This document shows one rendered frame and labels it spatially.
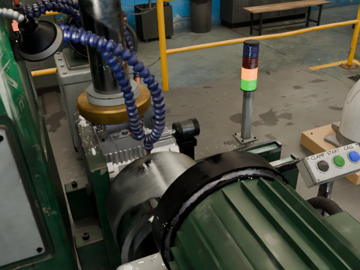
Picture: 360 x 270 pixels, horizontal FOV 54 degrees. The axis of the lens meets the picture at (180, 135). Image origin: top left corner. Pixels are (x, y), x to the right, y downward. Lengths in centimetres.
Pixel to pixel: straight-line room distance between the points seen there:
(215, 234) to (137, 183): 39
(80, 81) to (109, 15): 57
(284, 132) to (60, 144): 98
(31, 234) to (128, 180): 24
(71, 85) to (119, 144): 49
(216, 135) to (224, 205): 118
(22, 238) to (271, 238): 61
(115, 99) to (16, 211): 31
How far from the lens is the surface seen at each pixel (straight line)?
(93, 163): 82
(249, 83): 139
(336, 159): 98
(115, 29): 80
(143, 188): 71
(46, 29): 54
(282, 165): 117
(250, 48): 134
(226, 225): 36
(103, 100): 83
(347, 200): 130
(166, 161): 76
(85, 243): 96
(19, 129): 70
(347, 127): 140
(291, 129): 163
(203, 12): 608
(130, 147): 91
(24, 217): 81
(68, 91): 133
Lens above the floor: 160
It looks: 31 degrees down
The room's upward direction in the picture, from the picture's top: 3 degrees counter-clockwise
